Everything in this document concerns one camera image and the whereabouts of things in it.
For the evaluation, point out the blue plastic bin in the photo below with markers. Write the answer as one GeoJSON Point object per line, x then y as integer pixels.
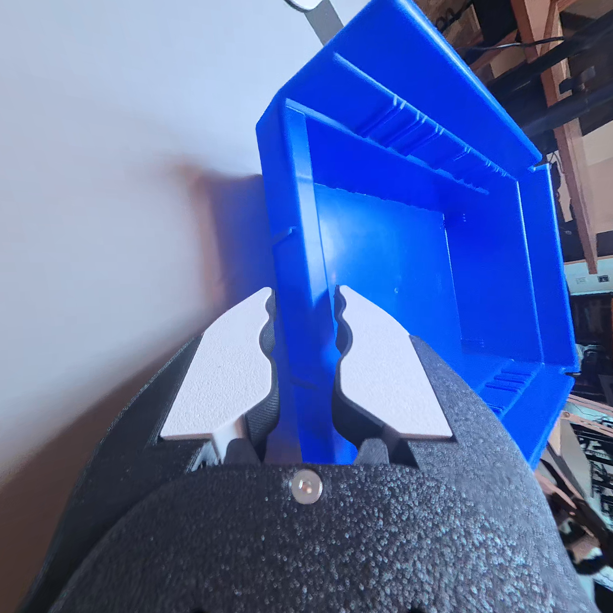
{"type": "Point", "coordinates": [383, 249]}

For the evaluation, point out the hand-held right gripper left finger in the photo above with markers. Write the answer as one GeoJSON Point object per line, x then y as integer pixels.
{"type": "Point", "coordinates": [215, 378]}

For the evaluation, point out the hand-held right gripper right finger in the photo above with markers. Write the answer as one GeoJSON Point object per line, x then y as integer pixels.
{"type": "Point", "coordinates": [393, 378]}

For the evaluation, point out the wooden office desk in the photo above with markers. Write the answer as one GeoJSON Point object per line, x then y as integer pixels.
{"type": "Point", "coordinates": [567, 153]}

